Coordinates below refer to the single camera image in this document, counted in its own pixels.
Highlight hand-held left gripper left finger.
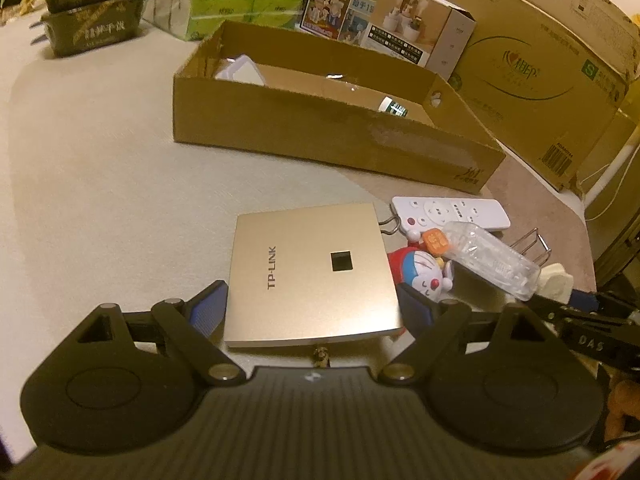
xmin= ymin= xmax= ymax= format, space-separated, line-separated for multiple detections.
xmin=75 ymin=280 xmax=247 ymax=387

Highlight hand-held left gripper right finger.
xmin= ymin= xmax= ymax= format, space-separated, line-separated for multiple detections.
xmin=377 ymin=282 xmax=558 ymax=387

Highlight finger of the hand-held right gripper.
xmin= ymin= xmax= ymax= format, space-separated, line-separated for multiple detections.
xmin=567 ymin=287 xmax=640 ymax=322
xmin=530 ymin=292 xmax=640 ymax=363

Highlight cream plastic object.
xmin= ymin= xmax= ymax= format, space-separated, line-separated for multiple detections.
xmin=537 ymin=262 xmax=574 ymax=306

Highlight blue cartoon cat toy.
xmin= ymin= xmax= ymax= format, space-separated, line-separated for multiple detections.
xmin=387 ymin=230 xmax=456 ymax=303

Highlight orange tag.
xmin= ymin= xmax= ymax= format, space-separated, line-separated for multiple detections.
xmin=422 ymin=230 xmax=449 ymax=256

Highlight clear plastic case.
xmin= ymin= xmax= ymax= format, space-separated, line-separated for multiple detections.
xmin=440 ymin=221 xmax=542 ymax=302

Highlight gold square box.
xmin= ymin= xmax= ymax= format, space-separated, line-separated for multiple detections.
xmin=223 ymin=202 xmax=405 ymax=351

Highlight shallow cardboard box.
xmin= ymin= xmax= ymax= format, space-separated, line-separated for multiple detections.
xmin=172 ymin=20 xmax=507 ymax=196

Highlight tan fuzzy object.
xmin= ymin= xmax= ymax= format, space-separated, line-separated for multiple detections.
xmin=605 ymin=380 xmax=640 ymax=441

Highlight white remote control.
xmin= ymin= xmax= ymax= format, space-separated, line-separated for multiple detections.
xmin=391 ymin=196 xmax=511 ymax=233

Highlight yellowish cardboard box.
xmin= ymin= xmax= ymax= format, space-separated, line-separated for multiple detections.
xmin=582 ymin=110 xmax=640 ymax=283

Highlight white pole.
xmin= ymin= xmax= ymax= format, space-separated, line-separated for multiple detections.
xmin=582 ymin=140 xmax=640 ymax=201

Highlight small green white bottle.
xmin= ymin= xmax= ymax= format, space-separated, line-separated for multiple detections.
xmin=377 ymin=97 xmax=410 ymax=118

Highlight white square container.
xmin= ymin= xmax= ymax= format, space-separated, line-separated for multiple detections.
xmin=215 ymin=54 xmax=271 ymax=86

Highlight large brown cardboard box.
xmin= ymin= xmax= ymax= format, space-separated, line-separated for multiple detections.
xmin=440 ymin=0 xmax=640 ymax=192

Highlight humidifier product box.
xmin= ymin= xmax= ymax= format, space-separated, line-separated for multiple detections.
xmin=367 ymin=0 xmax=477 ymax=68

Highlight green tissue pack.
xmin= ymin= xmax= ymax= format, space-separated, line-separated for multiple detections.
xmin=150 ymin=0 xmax=307 ymax=43

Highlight blue printed carton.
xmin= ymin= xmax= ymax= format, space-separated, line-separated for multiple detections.
xmin=300 ymin=0 xmax=428 ymax=43

